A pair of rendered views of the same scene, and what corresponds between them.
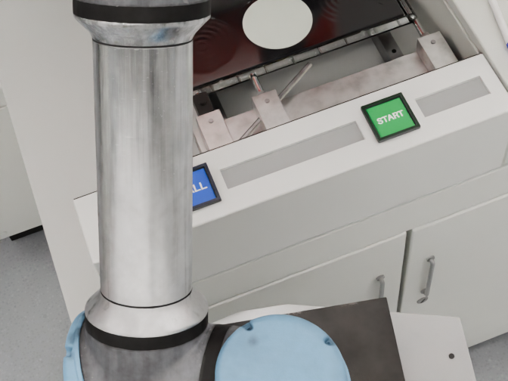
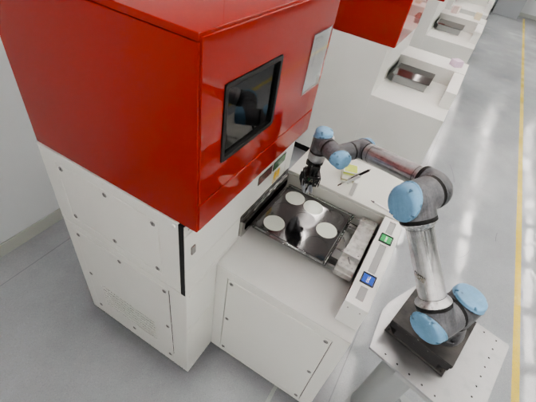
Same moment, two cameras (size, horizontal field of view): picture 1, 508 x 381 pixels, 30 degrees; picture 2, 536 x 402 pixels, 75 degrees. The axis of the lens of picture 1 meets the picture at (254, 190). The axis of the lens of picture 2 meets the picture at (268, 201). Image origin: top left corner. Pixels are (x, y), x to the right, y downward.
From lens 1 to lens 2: 1.14 m
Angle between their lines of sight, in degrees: 37
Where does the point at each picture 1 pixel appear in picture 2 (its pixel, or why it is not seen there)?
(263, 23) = (324, 232)
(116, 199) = (435, 270)
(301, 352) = (470, 289)
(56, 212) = (312, 314)
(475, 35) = (380, 212)
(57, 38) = (259, 265)
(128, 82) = (432, 237)
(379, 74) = (357, 233)
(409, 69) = (362, 229)
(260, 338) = (462, 291)
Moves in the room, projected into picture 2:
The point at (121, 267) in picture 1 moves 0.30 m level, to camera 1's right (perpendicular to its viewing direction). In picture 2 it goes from (439, 289) to (470, 242)
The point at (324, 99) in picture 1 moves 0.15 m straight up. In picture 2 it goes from (353, 245) to (364, 222)
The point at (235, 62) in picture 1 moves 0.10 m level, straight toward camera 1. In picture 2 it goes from (328, 245) to (346, 258)
